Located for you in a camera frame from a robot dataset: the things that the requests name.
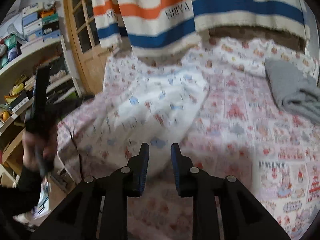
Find white cartoon print pants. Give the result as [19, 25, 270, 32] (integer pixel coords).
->
[80, 68, 208, 176]

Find person left hand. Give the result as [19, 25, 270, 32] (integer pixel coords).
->
[22, 125, 59, 172]

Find white storage shelf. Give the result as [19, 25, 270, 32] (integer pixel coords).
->
[0, 0, 83, 181]

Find wooden glass panel door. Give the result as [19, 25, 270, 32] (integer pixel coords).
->
[63, 0, 120, 94]

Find patterned bed sheet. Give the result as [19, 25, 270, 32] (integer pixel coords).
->
[57, 38, 319, 239]

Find striped hanging curtain cloth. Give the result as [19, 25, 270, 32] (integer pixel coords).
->
[91, 0, 310, 57]

